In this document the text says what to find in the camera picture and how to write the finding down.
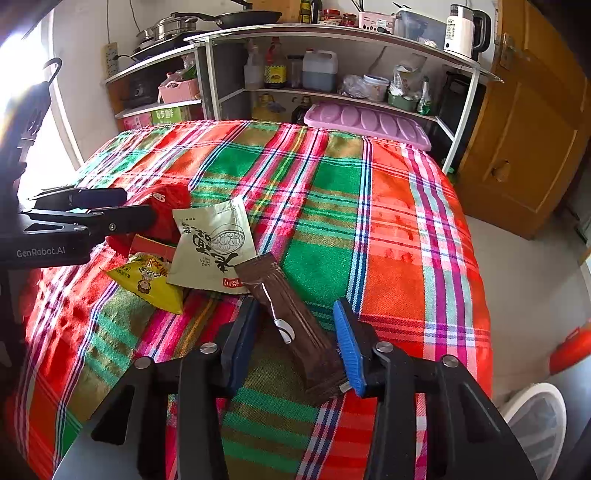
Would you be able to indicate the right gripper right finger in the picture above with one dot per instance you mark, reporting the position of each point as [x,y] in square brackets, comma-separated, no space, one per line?
[467,437]

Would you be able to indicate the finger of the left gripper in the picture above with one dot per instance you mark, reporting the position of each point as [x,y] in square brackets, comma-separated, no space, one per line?
[102,222]
[70,198]

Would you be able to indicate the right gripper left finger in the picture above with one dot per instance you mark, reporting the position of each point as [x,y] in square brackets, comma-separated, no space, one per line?
[128,437]

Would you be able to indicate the red snack packet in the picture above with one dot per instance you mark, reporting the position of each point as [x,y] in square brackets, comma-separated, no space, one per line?
[163,198]

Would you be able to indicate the brown wrapper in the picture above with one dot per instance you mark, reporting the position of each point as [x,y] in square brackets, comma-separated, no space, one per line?
[314,351]

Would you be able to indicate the white trash bin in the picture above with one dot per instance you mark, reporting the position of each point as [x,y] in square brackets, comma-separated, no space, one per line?
[537,416]

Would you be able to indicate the yellow snack packet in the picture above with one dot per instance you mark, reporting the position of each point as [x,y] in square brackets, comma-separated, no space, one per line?
[145,271]

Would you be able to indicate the beige dumpling packet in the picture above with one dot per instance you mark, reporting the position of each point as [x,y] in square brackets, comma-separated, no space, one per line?
[213,240]

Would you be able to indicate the green carton box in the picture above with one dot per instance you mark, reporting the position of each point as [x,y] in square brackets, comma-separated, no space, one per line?
[156,117]

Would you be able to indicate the red dustpan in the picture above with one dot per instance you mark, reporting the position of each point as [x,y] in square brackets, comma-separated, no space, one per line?
[575,348]

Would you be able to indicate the pink plastic basket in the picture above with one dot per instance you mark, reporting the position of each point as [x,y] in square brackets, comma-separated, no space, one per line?
[172,91]

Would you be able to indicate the steel pot with lid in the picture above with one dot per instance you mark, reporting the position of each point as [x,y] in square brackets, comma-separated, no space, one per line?
[166,28]

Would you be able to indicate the plaid tablecloth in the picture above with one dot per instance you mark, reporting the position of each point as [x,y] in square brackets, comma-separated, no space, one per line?
[371,220]

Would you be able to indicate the soy sauce bottle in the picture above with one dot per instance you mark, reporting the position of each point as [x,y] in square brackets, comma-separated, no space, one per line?
[275,65]

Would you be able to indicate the black frying pan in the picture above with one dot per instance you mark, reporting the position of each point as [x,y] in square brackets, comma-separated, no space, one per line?
[244,18]

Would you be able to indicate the translucent oil jug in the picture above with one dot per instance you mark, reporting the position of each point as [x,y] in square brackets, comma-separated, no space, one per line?
[320,69]

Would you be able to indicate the pink lid storage box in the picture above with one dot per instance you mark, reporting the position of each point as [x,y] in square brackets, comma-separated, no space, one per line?
[369,122]

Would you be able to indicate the white metal shelf rack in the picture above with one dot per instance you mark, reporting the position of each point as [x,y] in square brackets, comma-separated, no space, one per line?
[362,81]

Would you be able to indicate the wooden door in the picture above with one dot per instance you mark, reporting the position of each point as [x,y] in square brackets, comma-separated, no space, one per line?
[533,127]

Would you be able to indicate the pink utensil holder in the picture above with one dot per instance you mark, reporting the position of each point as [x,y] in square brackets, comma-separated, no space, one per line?
[378,22]

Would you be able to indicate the clear plastic container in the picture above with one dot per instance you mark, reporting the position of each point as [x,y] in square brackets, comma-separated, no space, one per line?
[421,28]

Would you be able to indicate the white electric kettle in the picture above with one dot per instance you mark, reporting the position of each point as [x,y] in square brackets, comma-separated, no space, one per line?
[468,32]

